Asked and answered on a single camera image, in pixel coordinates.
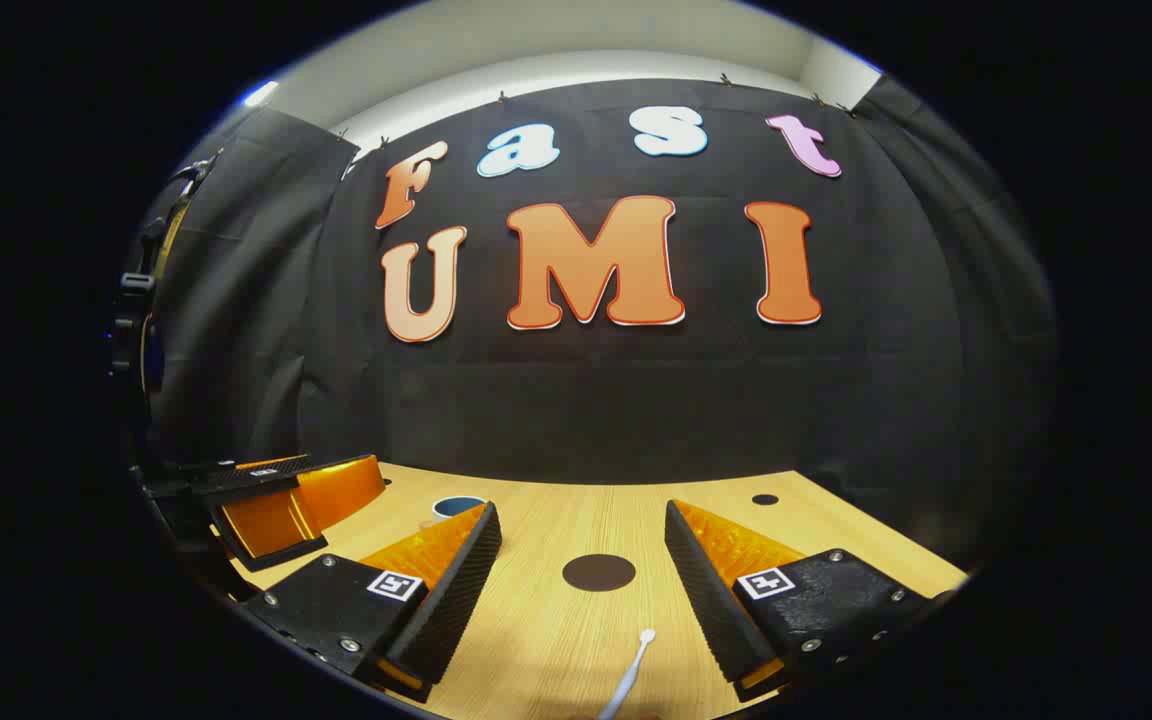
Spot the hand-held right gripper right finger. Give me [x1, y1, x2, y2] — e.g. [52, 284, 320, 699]
[664, 499, 937, 703]

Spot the wooden desktop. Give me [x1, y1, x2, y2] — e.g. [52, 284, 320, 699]
[226, 462, 969, 720]

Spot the white toothbrush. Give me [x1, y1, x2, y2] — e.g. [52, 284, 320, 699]
[598, 628, 657, 720]

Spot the black backdrop cloth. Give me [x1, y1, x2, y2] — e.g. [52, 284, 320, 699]
[136, 78, 1062, 571]

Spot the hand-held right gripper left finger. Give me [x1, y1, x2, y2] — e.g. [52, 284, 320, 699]
[241, 502, 503, 701]

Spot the dark round coaster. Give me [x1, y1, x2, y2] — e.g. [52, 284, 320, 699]
[562, 553, 638, 593]

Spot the light blue cup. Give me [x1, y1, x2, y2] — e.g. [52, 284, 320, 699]
[419, 494, 489, 531]

